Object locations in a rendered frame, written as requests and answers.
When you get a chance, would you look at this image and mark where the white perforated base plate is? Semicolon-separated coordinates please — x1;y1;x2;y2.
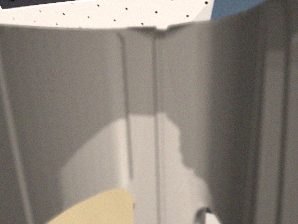
0;0;214;28

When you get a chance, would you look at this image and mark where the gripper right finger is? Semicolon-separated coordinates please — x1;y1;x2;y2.
161;0;298;224

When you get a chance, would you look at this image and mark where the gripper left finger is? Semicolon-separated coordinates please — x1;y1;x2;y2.
0;23;166;224

